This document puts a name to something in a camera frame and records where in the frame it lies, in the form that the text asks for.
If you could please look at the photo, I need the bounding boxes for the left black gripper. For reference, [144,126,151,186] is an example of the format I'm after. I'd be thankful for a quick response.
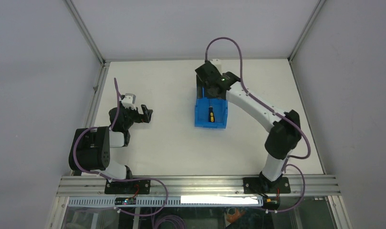
[118,101,152,130]

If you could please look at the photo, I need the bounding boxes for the yellow black handled screwdriver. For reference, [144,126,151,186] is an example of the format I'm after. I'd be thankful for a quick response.
[209,106,215,123]

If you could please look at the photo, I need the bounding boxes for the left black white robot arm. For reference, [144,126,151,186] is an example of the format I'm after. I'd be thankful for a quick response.
[68,104,153,194]

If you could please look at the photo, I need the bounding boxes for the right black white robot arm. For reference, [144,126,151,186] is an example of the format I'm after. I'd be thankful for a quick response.
[195,61,302,193]

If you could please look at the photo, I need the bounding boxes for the blue plastic bin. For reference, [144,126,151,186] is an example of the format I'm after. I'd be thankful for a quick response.
[194,89,228,129]

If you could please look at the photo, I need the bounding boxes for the orange object under table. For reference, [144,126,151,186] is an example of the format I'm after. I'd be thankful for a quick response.
[225,208,246,226]

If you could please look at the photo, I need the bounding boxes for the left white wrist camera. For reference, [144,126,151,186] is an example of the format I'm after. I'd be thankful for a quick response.
[120,93,137,110]

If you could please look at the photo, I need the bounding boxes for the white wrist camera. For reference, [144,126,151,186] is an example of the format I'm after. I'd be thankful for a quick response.
[209,59,223,74]
[120,93,137,110]

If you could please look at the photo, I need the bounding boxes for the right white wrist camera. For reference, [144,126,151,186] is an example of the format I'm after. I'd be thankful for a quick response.
[209,59,223,74]

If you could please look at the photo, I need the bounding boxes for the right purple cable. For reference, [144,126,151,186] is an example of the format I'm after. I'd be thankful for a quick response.
[205,37,312,213]

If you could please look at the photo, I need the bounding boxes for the purple cable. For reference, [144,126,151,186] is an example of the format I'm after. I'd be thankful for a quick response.
[205,37,312,213]
[72,77,187,229]

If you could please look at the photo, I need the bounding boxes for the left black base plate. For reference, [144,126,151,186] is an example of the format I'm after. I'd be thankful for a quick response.
[104,179,151,195]

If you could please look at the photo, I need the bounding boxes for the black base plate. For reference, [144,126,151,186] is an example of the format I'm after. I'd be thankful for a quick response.
[104,179,151,195]
[242,177,291,194]

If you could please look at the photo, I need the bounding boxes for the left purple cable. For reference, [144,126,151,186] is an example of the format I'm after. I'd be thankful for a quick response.
[72,77,187,229]

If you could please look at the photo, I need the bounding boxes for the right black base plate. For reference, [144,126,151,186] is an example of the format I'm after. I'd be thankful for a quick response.
[242,177,291,194]

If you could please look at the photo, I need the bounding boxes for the aluminium front rail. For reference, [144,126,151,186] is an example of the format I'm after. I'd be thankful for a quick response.
[56,175,341,197]

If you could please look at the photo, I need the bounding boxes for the slotted grey cable duct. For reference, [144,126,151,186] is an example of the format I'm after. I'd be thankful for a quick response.
[68,196,271,208]

